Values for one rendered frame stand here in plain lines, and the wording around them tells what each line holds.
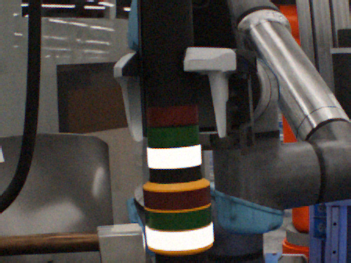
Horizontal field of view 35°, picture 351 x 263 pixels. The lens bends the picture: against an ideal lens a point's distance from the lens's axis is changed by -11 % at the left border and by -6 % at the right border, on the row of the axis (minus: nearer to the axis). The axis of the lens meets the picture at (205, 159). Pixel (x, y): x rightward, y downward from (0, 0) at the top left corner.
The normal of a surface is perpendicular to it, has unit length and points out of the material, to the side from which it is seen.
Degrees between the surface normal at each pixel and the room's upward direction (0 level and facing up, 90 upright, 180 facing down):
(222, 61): 90
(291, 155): 42
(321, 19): 90
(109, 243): 90
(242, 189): 89
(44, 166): 38
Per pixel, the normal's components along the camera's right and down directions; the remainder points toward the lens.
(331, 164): 0.22, -0.26
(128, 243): 0.20, 0.11
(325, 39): -0.40, 0.13
